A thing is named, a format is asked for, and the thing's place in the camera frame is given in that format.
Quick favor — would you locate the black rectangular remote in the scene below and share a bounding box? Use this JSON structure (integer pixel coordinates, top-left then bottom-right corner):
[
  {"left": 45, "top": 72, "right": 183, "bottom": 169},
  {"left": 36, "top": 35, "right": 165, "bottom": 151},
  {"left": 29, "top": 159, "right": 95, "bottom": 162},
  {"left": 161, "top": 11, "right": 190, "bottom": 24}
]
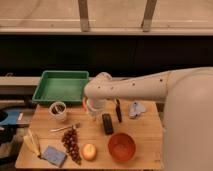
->
[{"left": 102, "top": 113, "right": 114, "bottom": 135}]

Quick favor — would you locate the metal fork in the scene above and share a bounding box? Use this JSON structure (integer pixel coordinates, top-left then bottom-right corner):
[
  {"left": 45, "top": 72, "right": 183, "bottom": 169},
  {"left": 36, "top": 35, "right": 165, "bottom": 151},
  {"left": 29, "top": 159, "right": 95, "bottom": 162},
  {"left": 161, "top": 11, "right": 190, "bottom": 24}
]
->
[{"left": 50, "top": 123, "right": 81, "bottom": 132}]

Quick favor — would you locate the black handled knife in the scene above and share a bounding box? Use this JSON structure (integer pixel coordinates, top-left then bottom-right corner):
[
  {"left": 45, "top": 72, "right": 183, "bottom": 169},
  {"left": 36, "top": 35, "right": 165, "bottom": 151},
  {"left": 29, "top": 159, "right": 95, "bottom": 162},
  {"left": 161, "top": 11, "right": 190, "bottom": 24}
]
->
[{"left": 116, "top": 99, "right": 122, "bottom": 123}]

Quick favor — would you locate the blue sponge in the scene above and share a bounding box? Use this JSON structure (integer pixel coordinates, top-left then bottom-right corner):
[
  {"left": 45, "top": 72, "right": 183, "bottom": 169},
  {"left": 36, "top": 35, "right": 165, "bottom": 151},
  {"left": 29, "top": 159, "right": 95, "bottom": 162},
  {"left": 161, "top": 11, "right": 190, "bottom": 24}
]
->
[{"left": 43, "top": 146, "right": 67, "bottom": 167}]

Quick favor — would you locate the white cup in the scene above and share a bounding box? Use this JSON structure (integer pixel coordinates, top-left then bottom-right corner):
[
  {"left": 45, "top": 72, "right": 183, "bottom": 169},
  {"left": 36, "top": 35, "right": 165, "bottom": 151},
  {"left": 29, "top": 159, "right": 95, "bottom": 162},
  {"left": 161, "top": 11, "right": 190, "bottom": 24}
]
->
[{"left": 49, "top": 101, "right": 67, "bottom": 122}]

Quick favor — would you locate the corn cob with husk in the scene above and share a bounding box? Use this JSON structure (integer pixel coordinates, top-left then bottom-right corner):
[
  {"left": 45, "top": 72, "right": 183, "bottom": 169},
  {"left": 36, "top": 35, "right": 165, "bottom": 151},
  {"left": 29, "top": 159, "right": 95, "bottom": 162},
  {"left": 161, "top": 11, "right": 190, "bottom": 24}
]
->
[{"left": 23, "top": 129, "right": 41, "bottom": 158}]

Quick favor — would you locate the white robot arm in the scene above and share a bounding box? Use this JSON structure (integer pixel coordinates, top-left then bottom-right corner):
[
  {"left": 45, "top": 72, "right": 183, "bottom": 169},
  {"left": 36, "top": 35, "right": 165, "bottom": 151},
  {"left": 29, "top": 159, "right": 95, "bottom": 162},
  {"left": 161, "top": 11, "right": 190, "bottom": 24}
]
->
[{"left": 84, "top": 67, "right": 213, "bottom": 171}]

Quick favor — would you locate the bunch of dark grapes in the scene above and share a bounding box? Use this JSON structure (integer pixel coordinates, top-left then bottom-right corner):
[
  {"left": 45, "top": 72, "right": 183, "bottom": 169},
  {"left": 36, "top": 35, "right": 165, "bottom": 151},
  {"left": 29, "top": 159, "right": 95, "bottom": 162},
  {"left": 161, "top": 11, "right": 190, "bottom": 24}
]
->
[{"left": 61, "top": 127, "right": 81, "bottom": 165}]

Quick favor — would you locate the blue object at left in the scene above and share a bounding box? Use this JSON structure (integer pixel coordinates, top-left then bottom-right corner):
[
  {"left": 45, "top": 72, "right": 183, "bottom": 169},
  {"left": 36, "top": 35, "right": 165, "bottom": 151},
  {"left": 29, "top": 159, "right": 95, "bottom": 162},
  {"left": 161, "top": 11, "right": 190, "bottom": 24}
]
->
[{"left": 0, "top": 109, "right": 22, "bottom": 126}]

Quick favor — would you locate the crumpled blue cloth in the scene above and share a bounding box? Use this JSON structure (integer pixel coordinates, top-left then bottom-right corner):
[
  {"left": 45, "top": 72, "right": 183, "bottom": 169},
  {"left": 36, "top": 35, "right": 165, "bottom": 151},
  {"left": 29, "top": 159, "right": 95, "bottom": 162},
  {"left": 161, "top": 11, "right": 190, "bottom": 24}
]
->
[{"left": 129, "top": 101, "right": 146, "bottom": 119}]

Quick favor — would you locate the green plastic tray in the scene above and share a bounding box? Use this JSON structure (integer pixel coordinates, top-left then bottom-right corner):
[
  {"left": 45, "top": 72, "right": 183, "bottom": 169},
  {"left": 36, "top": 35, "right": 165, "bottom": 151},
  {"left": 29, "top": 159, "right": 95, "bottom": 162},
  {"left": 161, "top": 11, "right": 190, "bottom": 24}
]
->
[{"left": 32, "top": 70, "right": 89, "bottom": 105}]

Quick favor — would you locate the yellow apple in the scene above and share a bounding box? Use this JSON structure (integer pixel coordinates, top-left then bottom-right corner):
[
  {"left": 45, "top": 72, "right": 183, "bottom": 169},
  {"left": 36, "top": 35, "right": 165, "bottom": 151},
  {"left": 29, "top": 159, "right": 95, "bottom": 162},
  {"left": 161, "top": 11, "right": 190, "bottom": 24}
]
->
[{"left": 81, "top": 144, "right": 97, "bottom": 161}]

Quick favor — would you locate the red bowl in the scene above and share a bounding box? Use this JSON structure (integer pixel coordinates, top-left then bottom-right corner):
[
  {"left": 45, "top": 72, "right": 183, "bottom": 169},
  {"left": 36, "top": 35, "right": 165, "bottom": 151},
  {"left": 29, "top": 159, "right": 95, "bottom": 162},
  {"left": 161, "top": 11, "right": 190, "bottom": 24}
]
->
[{"left": 108, "top": 133, "right": 136, "bottom": 162}]

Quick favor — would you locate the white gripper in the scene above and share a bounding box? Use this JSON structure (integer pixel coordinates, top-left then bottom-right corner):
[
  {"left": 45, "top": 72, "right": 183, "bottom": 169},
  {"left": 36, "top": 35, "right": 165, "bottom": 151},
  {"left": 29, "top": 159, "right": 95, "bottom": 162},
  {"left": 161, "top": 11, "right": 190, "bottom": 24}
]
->
[{"left": 86, "top": 99, "right": 105, "bottom": 122}]

